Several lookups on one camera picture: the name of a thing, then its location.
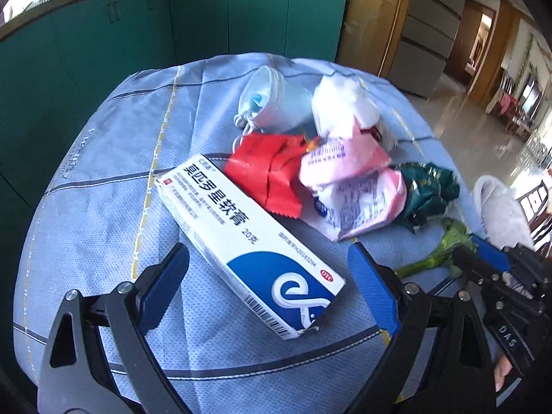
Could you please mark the glass sliding door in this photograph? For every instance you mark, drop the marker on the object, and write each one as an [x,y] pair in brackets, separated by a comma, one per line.
[373,21]

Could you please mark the wooden living room chairs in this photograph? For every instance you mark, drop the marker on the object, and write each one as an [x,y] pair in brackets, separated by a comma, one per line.
[509,108]

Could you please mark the brown wooden chair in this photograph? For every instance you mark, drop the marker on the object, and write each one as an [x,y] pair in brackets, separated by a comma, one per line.
[539,215]

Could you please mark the grey refrigerator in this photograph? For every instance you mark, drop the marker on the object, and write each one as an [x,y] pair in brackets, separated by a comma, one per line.
[431,34]

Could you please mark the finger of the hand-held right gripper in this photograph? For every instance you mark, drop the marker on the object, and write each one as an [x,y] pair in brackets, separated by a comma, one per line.
[491,254]
[472,265]

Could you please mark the blue face mask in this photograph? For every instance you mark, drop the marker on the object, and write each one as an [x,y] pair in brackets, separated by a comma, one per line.
[280,99]

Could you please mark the teal lower cabinets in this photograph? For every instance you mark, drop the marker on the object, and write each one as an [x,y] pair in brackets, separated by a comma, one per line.
[129,51]

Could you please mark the red snack packet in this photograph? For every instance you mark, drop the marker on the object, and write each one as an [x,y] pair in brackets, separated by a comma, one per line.
[271,168]

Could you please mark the television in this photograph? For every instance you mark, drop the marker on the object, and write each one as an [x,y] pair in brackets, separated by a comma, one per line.
[531,92]

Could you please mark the dark green wrapper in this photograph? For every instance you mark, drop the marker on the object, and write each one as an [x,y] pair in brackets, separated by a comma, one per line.
[429,189]

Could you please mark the brown interior door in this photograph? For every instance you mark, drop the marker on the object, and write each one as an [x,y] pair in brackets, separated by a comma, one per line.
[468,47]

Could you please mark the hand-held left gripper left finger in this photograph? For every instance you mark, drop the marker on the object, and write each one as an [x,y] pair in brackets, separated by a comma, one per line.
[166,271]

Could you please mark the person's right hand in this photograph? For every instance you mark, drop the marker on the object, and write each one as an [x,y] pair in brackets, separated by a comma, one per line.
[503,371]

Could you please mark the pink plastic packet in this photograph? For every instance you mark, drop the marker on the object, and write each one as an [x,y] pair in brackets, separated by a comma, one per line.
[358,189]

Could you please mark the white and blue ointment box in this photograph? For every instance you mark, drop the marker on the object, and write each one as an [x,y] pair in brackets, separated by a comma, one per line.
[246,241]

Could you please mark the green vegetable stalk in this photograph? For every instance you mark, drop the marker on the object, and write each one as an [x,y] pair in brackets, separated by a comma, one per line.
[440,250]

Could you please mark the white tissue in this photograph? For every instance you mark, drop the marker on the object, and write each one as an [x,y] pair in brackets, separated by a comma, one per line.
[345,103]

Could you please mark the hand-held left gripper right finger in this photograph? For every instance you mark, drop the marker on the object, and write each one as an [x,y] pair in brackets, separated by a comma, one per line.
[373,289]

